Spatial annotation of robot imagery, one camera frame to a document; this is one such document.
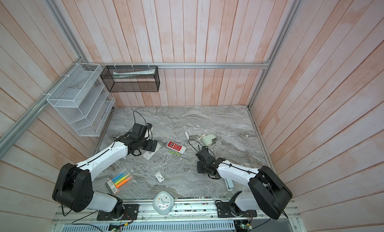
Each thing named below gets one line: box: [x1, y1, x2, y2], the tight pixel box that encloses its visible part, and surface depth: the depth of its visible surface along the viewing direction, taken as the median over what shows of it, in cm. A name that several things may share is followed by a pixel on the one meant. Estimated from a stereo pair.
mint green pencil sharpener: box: [197, 133, 217, 147], surface depth 99 cm
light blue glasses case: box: [225, 178, 234, 190], surface depth 80 cm
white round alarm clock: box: [152, 191, 175, 216], surface depth 76 cm
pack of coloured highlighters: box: [105, 168, 134, 196], surface depth 84 cm
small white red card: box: [154, 171, 165, 183], surface depth 85 cm
